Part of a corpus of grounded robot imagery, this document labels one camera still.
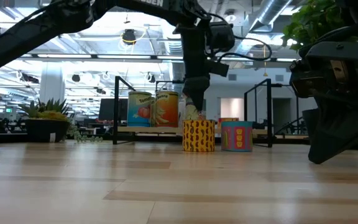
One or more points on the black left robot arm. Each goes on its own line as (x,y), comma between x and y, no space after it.
(26,34)

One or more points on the succulent plant in black pot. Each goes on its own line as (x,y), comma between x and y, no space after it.
(47,130)

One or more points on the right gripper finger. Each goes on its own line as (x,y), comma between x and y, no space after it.
(331,140)

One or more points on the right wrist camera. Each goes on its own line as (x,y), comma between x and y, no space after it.
(306,79)

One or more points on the teal pink short can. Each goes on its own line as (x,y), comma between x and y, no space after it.
(237,137)

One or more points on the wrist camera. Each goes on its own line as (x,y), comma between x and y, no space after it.
(219,68)
(306,79)

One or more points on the orange green beans can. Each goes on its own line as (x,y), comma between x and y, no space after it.
(166,109)

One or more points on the silver ventilation duct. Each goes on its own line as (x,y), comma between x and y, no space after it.
(269,14)

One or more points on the black ceiling spotlight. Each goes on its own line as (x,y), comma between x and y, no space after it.
(76,78)
(151,77)

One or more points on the wooden shelf black metal frame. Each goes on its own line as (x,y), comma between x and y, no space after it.
(141,130)

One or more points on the chicken noodle soup can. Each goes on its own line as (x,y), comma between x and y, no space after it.
(190,114)

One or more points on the black computer monitor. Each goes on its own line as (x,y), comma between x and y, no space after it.
(106,109)

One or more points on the blue tomatoes can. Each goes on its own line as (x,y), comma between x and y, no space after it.
(139,109)

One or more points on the small red box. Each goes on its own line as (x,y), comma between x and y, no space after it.
(228,119)

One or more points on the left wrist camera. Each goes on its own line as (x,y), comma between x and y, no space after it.
(219,68)

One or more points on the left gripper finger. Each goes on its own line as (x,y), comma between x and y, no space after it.
(196,93)

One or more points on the yellow brown bean-pattern can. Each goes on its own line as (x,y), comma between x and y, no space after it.
(199,137)

